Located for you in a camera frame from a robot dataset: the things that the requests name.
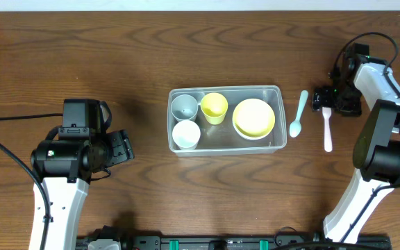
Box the pink plastic fork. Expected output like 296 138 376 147
322 107 333 152

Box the mint green plastic spoon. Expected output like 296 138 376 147
289 90 309 138

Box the cream white plastic cup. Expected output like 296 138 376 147
172 120 201 150

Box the grey plastic cup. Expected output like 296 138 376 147
170 94 198 122

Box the yellow plastic bowl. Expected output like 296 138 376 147
232 99 276 136

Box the grey plastic bowl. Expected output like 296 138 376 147
234 128 271 140

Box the yellow plastic cup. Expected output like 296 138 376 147
200 92 228 125

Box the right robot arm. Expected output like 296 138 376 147
312 43 400 243

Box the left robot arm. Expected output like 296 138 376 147
29 99 134 249

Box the clear plastic storage box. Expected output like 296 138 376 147
167 85 288 157

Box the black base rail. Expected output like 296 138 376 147
74 225 392 250

